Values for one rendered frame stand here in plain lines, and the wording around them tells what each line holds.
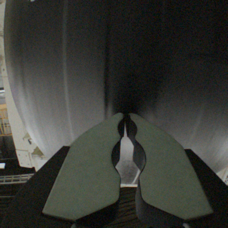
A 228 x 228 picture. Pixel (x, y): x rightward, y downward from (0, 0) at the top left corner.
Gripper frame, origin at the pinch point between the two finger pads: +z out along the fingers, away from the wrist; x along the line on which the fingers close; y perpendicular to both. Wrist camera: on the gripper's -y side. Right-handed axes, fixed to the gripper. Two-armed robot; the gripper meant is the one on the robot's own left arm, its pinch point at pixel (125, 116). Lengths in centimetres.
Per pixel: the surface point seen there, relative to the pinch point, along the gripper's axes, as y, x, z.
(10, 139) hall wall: 608, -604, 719
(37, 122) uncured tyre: 2.0, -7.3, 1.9
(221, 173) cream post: 27.0, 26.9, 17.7
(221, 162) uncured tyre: 6.7, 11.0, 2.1
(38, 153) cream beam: 45, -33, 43
